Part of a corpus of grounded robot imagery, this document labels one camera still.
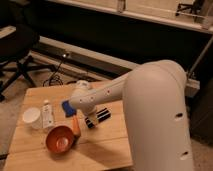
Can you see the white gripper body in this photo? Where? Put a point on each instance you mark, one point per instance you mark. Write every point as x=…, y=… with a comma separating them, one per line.
x=91, y=113

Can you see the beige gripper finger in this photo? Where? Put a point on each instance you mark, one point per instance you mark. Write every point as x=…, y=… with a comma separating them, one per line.
x=94, y=120

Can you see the black striped eraser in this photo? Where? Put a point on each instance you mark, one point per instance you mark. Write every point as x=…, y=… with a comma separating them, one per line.
x=102, y=115

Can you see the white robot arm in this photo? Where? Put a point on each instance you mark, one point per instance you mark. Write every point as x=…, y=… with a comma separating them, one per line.
x=153, y=96

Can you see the white ceramic cup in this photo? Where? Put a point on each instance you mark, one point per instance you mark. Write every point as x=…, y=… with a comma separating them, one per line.
x=32, y=117

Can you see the copper metal bowl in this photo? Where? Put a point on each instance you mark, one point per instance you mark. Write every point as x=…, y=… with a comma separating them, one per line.
x=60, y=139

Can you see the white glue bottle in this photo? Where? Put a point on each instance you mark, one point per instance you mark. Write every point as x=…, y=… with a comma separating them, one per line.
x=47, y=116

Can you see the black office chair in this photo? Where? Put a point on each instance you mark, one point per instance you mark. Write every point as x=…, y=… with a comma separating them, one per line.
x=15, y=57

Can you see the black chair in background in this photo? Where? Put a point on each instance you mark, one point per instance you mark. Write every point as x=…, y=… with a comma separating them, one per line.
x=196, y=8

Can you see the blue orange-handled brush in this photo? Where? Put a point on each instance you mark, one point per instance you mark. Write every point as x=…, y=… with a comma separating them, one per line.
x=71, y=112

